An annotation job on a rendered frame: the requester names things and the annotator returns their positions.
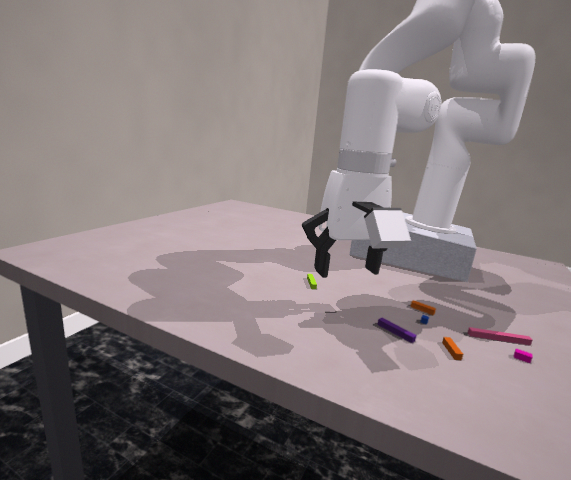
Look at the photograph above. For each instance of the purple rod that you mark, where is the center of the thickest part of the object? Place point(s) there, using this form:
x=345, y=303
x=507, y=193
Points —
x=397, y=330

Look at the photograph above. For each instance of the small magenta block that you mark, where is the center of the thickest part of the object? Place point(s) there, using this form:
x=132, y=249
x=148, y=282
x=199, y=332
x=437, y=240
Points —
x=522, y=355

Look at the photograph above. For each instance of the orange rectangular bar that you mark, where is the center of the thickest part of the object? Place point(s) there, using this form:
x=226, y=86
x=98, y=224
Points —
x=423, y=307
x=452, y=348

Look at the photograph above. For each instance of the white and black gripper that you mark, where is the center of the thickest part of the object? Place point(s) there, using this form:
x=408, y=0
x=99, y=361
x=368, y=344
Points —
x=347, y=222

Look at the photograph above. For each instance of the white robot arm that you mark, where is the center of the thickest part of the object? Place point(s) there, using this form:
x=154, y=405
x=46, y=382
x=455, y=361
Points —
x=378, y=101

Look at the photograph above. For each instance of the lime green rod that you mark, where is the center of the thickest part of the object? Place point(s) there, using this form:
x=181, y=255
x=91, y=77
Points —
x=311, y=281

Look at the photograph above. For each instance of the pink rod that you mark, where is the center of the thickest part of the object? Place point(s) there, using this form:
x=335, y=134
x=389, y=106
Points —
x=500, y=336

